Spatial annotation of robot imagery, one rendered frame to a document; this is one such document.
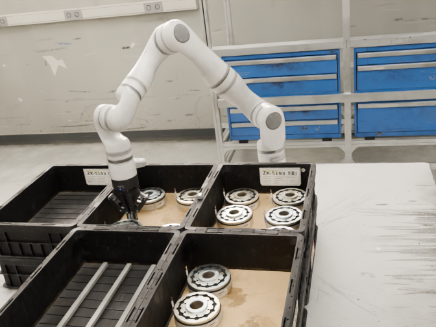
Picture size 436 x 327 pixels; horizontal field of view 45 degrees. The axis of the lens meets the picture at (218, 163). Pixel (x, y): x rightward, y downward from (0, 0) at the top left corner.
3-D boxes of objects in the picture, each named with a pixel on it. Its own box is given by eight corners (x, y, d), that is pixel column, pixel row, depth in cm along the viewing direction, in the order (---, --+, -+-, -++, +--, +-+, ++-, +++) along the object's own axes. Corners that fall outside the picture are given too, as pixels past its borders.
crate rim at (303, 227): (220, 169, 166) (219, 162, 166) (316, 169, 159) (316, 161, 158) (183, 237, 131) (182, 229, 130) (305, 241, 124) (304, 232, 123)
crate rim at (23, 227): (52, 170, 182) (51, 163, 181) (132, 170, 174) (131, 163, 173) (-20, 231, 147) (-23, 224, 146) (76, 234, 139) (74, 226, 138)
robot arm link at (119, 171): (148, 163, 154) (144, 144, 152) (133, 180, 144) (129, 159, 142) (119, 163, 156) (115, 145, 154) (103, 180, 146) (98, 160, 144)
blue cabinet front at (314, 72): (230, 139, 351) (221, 56, 328) (341, 137, 333) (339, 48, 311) (230, 141, 348) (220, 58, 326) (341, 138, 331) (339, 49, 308)
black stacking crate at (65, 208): (59, 194, 186) (51, 165, 181) (137, 195, 178) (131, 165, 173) (-10, 259, 151) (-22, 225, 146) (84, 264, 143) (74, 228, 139)
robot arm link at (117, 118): (111, 121, 135) (139, 82, 141) (89, 117, 140) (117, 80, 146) (125, 138, 140) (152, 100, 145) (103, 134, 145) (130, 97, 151)
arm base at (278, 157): (263, 187, 191) (257, 144, 184) (288, 185, 190) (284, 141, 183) (262, 200, 183) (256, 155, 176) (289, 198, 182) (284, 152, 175)
